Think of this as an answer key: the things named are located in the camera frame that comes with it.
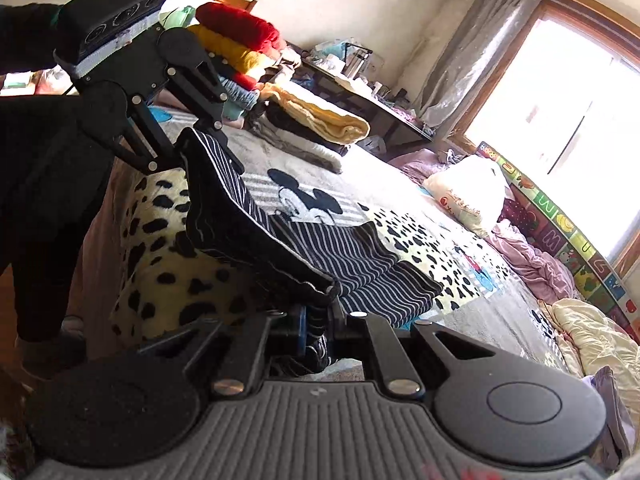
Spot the black white striped garment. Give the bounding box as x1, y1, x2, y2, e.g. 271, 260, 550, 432
177, 127, 442, 376

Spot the black sleeved left forearm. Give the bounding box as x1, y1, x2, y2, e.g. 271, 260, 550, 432
0, 3, 62, 75

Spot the yellow folded blanket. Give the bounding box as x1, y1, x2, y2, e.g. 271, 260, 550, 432
188, 25, 276, 78

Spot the red folded blanket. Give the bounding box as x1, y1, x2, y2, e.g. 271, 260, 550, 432
195, 2, 288, 58

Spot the grey cream spotted blanket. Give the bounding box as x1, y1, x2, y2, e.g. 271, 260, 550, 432
79, 104, 572, 376

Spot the mustard folded blanket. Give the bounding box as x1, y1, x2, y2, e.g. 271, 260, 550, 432
260, 81, 370, 145

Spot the cluttered side table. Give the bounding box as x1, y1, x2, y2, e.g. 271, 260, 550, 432
300, 40, 434, 153

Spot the pink crumpled garment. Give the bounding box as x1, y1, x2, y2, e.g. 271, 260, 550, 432
390, 148, 582, 304

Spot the cream quilted duvet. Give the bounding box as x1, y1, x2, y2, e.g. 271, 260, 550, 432
538, 298, 639, 417

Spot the colourful alphabet play mat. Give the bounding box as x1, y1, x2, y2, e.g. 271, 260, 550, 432
476, 142, 639, 340

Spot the folded purple flower blanket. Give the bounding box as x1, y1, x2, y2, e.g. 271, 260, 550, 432
584, 366, 636, 472

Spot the wooden framed window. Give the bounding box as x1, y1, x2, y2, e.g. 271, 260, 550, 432
450, 0, 639, 275

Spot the grey window curtain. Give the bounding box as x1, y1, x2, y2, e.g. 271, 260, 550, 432
418, 0, 542, 134

